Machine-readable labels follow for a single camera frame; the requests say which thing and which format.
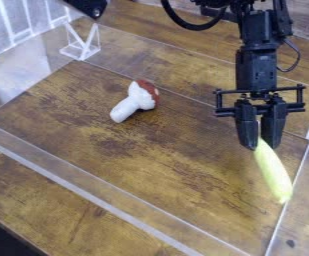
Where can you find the red white toy mushroom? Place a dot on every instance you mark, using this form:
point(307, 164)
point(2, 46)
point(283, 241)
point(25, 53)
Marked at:
point(144, 97)

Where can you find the clear acrylic triangular bracket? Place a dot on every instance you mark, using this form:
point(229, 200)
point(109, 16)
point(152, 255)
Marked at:
point(81, 49)

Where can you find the clear acrylic enclosure wall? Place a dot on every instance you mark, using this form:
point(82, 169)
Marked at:
point(161, 184)

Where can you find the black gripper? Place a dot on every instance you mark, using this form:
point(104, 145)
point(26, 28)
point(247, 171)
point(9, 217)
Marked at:
point(257, 96)

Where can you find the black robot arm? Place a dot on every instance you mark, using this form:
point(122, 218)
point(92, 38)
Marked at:
point(264, 28)

